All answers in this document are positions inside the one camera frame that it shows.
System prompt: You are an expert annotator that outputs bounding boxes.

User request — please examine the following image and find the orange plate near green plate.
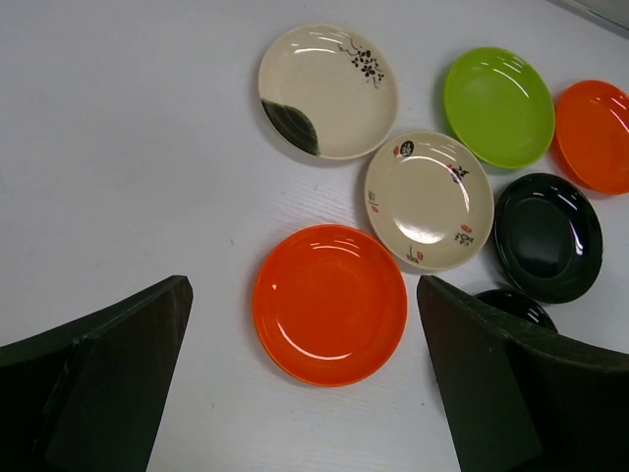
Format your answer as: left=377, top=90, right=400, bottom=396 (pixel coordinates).
left=554, top=80, right=628, bottom=196

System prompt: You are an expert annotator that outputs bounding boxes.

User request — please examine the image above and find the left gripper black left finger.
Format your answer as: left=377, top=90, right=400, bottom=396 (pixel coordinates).
left=1, top=275, right=194, bottom=471

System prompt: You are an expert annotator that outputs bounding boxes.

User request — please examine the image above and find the beige plate with red stamps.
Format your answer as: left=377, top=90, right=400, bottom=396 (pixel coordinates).
left=364, top=130, right=494, bottom=271

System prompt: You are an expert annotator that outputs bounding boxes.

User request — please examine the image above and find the orange plate near left arm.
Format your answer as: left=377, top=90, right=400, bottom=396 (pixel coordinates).
left=252, top=224, right=408, bottom=387

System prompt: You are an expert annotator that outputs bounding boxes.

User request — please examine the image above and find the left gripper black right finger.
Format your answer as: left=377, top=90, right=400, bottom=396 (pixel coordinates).
left=417, top=275, right=628, bottom=471

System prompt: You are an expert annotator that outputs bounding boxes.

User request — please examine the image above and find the black plate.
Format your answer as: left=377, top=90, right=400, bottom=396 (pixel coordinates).
left=492, top=172, right=604, bottom=304

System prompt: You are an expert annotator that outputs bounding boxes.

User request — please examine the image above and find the cream plate with leaf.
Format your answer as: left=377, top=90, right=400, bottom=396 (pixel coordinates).
left=257, top=24, right=399, bottom=160

